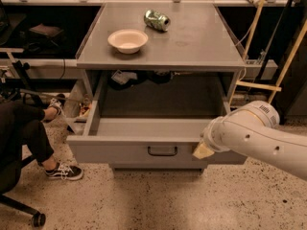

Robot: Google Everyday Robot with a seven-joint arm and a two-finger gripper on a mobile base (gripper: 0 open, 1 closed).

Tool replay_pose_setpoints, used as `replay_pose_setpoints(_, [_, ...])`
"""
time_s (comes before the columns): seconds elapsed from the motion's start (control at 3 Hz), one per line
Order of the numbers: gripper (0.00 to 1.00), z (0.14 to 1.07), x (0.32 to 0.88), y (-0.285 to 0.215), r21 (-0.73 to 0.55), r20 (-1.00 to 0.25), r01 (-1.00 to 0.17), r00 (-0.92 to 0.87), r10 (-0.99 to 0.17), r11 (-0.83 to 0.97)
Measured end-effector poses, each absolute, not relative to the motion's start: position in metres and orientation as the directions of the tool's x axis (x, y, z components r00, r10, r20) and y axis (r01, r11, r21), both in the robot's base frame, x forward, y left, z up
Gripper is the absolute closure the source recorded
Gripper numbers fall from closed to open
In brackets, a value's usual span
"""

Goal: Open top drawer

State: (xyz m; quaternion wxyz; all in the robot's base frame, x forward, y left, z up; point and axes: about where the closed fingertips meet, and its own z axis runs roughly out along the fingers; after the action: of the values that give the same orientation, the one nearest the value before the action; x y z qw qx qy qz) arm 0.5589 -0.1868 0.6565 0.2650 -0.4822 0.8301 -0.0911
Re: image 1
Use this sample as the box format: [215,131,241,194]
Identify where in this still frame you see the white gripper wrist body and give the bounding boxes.
[200,117,234,153]

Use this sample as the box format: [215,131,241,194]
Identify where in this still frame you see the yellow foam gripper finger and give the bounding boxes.
[193,141,214,159]

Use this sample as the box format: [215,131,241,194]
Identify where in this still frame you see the grey top drawer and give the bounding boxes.
[67,72,246,171]

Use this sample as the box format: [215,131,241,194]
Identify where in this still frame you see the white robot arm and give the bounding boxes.
[193,101,307,180]

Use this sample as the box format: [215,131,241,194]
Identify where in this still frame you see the grey drawer cabinet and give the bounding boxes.
[75,2,246,173]

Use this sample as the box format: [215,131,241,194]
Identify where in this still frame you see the crushed green soda can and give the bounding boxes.
[144,10,171,32]

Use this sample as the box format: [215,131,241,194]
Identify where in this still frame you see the black white sneaker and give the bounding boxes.
[45,163,83,181]

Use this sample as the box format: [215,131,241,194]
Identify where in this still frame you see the seated person black trousers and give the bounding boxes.
[0,99,65,174]

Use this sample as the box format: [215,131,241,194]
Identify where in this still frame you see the black office chair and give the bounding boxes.
[0,153,46,228]

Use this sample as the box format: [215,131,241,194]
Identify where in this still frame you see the wooden stick frame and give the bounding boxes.
[228,0,306,103]

